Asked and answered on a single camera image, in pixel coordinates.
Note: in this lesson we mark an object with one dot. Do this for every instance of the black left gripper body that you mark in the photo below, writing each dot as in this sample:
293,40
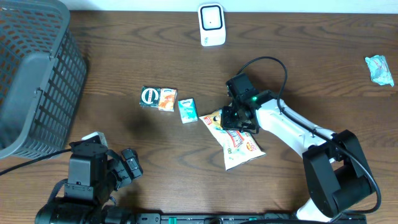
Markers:
131,165

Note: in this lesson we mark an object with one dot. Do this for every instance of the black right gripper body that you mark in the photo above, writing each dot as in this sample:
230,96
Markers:
231,120

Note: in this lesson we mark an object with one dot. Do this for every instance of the cream wipes pack blue edges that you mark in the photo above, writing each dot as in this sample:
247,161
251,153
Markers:
238,148

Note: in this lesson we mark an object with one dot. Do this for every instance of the teal white Kleenex tissue pack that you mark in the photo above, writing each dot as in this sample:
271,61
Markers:
188,111

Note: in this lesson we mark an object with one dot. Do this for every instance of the orange tissue pack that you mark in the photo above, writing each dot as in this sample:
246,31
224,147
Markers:
167,99

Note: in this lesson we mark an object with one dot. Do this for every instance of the black healing ointment box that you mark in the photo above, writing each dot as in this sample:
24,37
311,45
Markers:
150,97

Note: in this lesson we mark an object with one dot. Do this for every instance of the green soft wipes pack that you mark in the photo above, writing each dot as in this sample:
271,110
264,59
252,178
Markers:
379,70

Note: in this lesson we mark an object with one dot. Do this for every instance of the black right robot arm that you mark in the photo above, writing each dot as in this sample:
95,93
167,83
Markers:
336,169

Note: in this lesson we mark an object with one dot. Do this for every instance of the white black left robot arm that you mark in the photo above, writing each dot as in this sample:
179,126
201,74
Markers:
95,172

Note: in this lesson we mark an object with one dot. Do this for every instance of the white barcode scanner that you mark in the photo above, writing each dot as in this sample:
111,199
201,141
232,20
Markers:
212,24

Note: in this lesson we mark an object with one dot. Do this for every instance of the grey plastic mesh basket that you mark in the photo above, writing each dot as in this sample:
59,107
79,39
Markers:
42,77

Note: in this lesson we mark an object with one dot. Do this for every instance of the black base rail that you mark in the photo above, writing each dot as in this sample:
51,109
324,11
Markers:
156,218

